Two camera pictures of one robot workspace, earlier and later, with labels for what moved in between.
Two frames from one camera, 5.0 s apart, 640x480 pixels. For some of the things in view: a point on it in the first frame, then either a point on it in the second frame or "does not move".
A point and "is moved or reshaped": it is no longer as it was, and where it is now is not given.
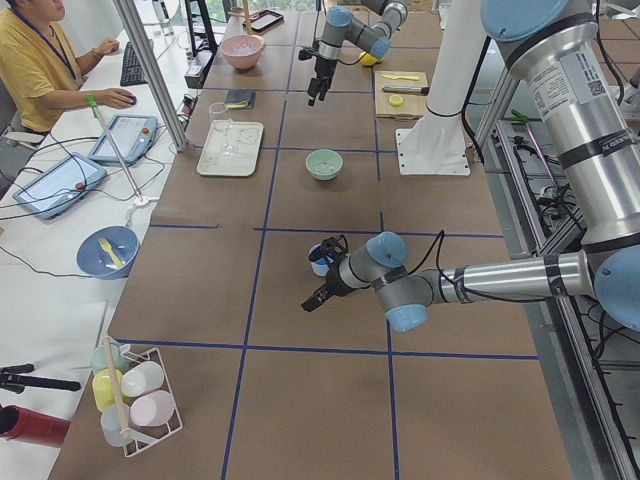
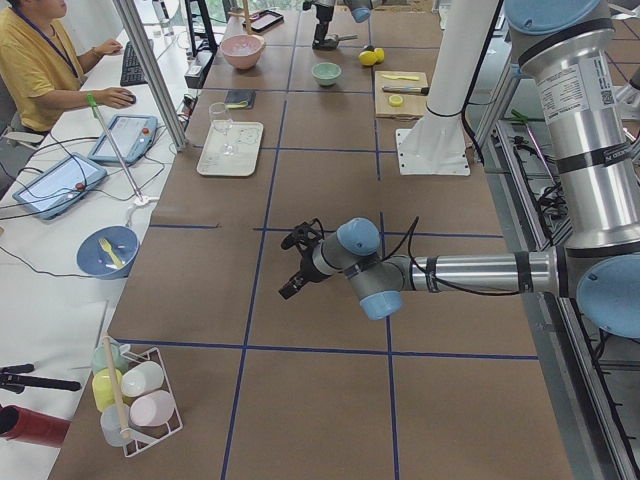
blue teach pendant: x=134 y=136 does not move
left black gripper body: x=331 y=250 to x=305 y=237
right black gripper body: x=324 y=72 to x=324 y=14
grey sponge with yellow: x=239 y=99 does not move
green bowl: x=324 y=164 is moved or reshaped
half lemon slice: x=395 y=100 does not move
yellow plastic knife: x=400 y=77 does not move
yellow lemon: x=368 y=59 does not move
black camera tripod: x=11 y=379 does not move
